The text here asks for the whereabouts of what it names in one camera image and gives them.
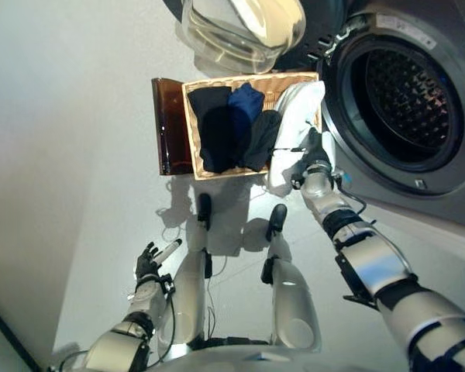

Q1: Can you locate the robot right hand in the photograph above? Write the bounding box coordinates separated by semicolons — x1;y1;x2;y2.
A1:
301;126;333;171

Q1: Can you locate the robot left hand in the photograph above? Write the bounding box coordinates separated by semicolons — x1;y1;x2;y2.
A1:
134;239;184;284

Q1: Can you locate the white garment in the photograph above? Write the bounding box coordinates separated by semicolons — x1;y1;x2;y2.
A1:
266;81;336;197

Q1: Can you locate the grey front-load washing machine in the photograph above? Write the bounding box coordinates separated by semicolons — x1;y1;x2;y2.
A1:
316;0;465;233

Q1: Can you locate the robot left leg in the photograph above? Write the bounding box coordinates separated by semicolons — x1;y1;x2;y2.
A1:
157;192;215;357

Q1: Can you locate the robot leg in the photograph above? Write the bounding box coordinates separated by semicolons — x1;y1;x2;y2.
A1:
260;204;322;354
157;192;215;357

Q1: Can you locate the blue garment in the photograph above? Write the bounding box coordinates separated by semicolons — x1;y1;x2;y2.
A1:
227;82;266;156

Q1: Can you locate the black garment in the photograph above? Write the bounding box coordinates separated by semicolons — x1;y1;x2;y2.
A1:
188;88;242;173

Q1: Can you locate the rectangular wicker laundry basket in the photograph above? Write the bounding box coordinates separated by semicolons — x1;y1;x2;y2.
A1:
181;71;321;181

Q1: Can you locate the round glass washer door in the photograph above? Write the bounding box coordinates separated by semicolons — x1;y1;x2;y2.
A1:
162;0;350;75

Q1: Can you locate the robot right leg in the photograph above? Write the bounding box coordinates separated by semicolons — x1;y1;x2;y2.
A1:
260;204;322;354

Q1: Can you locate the silver robot torso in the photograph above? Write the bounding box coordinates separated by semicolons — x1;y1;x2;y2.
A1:
146;336;412;372

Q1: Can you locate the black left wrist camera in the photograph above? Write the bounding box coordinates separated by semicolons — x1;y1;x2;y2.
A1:
160;273;176;295

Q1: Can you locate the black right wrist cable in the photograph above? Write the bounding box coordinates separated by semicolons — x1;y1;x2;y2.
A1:
331;170;412;280

